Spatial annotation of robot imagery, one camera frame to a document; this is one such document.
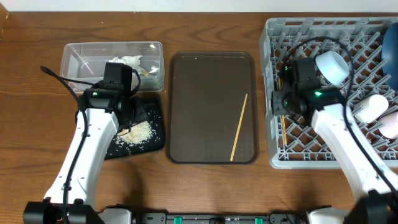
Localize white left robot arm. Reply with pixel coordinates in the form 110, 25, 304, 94
23, 62, 147, 223

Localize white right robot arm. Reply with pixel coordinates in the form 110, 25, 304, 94
280, 59, 397, 224

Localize dark blue plate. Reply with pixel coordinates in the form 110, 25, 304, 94
381, 22, 397, 91

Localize wooden chopstick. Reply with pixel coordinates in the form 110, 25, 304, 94
229, 93, 248, 162
278, 78, 287, 146

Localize clear plastic waste bin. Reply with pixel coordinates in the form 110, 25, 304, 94
60, 41, 164, 94

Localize pink cup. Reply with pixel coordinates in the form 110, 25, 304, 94
379, 112, 398, 139

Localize black waste tray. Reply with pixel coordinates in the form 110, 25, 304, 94
105, 98, 165, 160

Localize cream white cup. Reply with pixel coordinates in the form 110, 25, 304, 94
354, 94, 389, 123

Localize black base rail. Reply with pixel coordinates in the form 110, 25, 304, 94
105, 203, 352, 224

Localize light blue small bowl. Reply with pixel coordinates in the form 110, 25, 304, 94
315, 51, 349, 85

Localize pile of rice grains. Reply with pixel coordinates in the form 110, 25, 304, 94
114, 121, 162, 155

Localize grey plastic dishwasher rack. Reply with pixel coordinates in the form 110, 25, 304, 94
259, 17, 397, 169

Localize brown serving tray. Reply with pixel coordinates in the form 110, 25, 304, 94
166, 52, 259, 165

